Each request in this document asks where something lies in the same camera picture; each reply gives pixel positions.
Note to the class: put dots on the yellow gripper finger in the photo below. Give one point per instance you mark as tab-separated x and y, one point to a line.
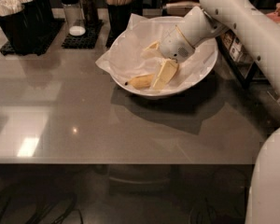
166	72
151	51

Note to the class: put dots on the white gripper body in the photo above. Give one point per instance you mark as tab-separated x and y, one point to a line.
174	45

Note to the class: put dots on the yellow banana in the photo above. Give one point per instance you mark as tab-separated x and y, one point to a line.
140	82

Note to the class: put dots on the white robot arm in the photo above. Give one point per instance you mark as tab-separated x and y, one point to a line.
209	20

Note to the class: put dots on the white bowl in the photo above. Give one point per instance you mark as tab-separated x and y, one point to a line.
165	92

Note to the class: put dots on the white paper liner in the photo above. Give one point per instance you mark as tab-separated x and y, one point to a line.
127	56

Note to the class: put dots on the black stir stick holder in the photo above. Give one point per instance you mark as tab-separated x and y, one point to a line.
119	16

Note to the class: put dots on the black rubber mat middle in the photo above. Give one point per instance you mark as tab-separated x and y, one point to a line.
86	41

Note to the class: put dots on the black rubber mat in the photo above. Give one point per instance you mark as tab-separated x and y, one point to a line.
43	38
86	41

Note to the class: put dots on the pepper shaker black lid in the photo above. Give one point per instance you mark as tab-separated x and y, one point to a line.
90	12

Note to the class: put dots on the salt shaker black lid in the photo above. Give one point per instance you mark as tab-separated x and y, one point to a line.
73	14

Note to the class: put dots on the black cutlery holder back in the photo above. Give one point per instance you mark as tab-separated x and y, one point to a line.
39	16

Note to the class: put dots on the black cutlery holder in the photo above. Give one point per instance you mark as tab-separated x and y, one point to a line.
39	16
19	31

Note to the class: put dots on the black cutlery holder front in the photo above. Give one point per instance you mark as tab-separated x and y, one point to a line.
19	31

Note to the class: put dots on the black rubber mat left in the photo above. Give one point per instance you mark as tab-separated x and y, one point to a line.
43	38

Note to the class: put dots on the black wire condiment rack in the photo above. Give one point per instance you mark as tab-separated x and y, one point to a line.
239	56

